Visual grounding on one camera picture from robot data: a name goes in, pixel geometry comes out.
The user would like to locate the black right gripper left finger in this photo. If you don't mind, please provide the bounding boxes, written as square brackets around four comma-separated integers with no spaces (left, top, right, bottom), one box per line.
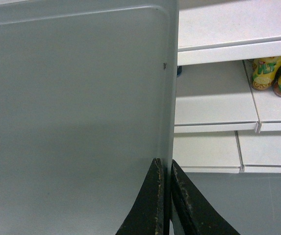
[116,158,164,235]

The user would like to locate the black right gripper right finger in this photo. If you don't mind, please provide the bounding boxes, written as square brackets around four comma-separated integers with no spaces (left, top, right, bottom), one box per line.
[171,160,239,235]

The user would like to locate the grey rectangular tray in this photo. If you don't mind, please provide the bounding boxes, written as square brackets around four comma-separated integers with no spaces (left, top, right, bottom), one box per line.
[0,0,179,235]

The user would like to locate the white middle shelf board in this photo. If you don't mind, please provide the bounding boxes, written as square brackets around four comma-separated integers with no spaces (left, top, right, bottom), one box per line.
[178,0,281,65]

